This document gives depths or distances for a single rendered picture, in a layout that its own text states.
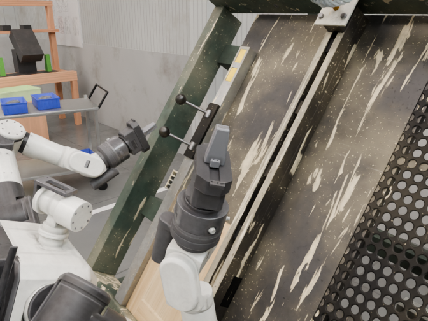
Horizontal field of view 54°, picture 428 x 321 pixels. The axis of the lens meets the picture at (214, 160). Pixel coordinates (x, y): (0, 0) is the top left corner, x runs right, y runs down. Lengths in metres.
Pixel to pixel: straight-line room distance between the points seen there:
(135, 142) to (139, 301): 0.51
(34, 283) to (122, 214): 0.80
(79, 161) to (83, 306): 0.66
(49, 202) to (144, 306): 0.59
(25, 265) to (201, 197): 0.38
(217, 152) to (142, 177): 0.97
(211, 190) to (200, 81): 1.06
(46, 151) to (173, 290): 0.74
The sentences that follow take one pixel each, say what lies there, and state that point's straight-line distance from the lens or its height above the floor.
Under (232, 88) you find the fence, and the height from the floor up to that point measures 1.56.
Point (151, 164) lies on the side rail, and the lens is 1.60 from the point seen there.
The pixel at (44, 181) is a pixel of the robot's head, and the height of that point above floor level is 1.47.
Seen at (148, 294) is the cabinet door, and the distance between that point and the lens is 1.42.
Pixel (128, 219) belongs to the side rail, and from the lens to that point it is 1.63.
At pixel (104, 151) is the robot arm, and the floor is 1.39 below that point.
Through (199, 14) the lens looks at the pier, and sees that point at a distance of 4.72.
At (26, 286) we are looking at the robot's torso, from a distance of 0.86.
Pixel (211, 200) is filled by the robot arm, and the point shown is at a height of 1.53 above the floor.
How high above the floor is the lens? 1.81
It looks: 19 degrees down
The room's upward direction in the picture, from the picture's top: straight up
